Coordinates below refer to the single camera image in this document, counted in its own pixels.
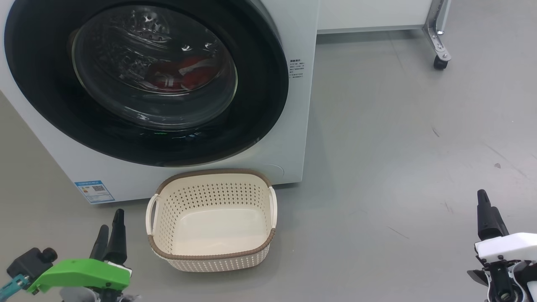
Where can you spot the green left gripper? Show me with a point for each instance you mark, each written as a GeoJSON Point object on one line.
{"type": "Point", "coordinates": [84, 274]}

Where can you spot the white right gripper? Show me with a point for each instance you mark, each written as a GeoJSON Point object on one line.
{"type": "Point", "coordinates": [512, 247]}

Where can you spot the red basketball jersey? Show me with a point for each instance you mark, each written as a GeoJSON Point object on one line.
{"type": "Point", "coordinates": [188, 75]}

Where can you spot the round black glass washer door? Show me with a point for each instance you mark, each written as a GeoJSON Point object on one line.
{"type": "Point", "coordinates": [260, 105]}

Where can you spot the cream perforated laundry basket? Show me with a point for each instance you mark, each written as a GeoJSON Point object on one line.
{"type": "Point", "coordinates": [218, 235]}

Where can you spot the white front-load washing machine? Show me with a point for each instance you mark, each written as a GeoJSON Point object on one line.
{"type": "Point", "coordinates": [50, 138]}

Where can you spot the blue energy label sticker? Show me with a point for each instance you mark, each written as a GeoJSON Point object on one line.
{"type": "Point", "coordinates": [94, 191]}

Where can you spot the black caster wheel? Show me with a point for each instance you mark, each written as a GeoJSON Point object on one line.
{"type": "Point", "coordinates": [440, 63]}

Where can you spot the white partition panel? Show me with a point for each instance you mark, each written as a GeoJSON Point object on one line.
{"type": "Point", "coordinates": [369, 14]}

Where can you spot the printed text notice sticker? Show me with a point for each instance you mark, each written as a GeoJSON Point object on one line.
{"type": "Point", "coordinates": [296, 68]}

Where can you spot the metal partition foot bracket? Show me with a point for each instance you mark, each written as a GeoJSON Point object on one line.
{"type": "Point", "coordinates": [436, 33]}

